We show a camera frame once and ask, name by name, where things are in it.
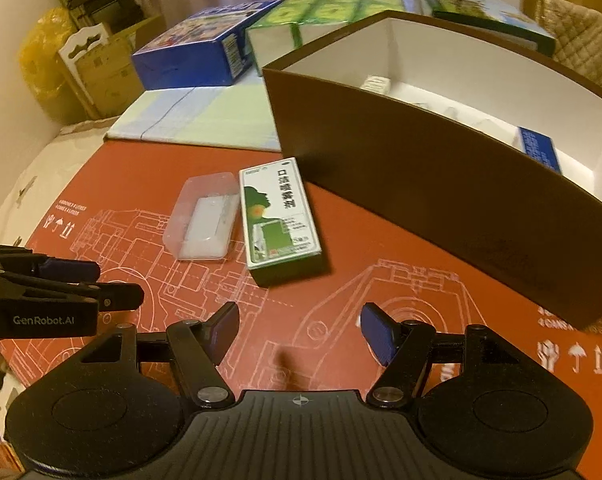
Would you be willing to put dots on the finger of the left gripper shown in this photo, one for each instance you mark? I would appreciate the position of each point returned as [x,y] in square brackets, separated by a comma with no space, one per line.
[25,262]
[109,296]

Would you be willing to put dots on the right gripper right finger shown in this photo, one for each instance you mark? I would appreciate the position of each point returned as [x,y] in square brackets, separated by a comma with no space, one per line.
[403,350]

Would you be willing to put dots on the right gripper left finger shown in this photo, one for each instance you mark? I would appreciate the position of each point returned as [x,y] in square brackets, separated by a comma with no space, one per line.
[197,349]

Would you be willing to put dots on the green white spray box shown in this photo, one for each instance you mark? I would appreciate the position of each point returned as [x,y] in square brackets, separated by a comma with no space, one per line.
[282,242]

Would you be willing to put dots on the tall blue medicine box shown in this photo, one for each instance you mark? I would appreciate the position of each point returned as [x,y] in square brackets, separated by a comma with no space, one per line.
[538,147]

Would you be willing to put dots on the white plug adapter cube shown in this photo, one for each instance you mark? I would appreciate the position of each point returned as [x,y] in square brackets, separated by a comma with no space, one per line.
[377,84]

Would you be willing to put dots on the red printed cardboard mat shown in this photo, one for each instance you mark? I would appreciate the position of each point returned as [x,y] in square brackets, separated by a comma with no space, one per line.
[111,205]

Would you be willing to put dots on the clear plastic case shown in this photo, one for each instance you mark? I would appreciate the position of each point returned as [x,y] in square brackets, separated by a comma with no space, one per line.
[203,217]

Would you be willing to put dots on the yellow plastic bag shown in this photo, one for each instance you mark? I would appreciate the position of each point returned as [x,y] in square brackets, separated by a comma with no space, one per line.
[41,72]

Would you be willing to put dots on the large brown storage box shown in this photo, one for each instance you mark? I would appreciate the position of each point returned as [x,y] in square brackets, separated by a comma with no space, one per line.
[474,196]

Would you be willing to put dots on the brown cardboard carton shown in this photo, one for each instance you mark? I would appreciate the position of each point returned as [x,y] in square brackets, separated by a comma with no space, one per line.
[98,67]

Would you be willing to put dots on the pastel striped folded cloth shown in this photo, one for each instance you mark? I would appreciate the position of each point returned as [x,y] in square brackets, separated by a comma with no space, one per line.
[237,116]

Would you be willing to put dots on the blue puzzle box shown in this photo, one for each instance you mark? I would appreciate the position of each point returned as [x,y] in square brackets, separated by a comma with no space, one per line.
[208,49]

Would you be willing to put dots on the green tissue pack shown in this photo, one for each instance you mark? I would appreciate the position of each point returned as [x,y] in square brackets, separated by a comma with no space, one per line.
[294,23]

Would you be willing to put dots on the green picture box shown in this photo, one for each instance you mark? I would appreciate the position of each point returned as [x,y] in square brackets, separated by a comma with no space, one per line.
[501,19]

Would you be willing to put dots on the quilted beige chair cushion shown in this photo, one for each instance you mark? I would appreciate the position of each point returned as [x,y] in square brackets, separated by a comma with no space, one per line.
[578,34]

